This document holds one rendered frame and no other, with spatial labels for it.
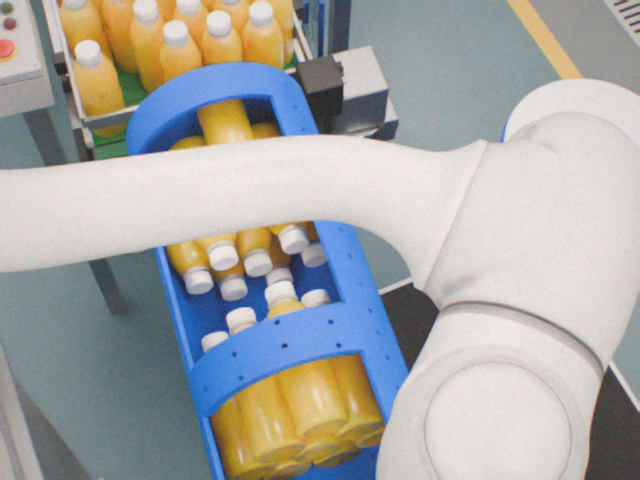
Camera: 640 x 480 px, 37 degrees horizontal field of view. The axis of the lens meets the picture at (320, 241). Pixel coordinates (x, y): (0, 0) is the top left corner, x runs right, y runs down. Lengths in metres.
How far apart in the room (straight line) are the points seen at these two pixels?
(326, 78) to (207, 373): 0.64
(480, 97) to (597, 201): 2.37
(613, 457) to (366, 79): 1.07
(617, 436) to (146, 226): 1.90
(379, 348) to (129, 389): 1.36
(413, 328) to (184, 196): 1.83
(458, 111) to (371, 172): 2.32
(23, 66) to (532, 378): 1.25
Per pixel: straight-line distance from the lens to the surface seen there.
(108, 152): 1.74
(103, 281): 2.41
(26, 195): 0.58
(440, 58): 3.01
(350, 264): 1.26
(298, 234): 1.36
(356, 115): 1.87
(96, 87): 1.63
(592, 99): 1.67
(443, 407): 0.47
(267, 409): 1.23
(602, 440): 2.36
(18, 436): 1.43
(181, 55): 1.62
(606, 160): 0.59
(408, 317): 2.38
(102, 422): 2.48
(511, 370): 0.48
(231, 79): 1.38
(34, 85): 1.64
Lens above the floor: 2.32
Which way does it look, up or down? 62 degrees down
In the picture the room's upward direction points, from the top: 2 degrees clockwise
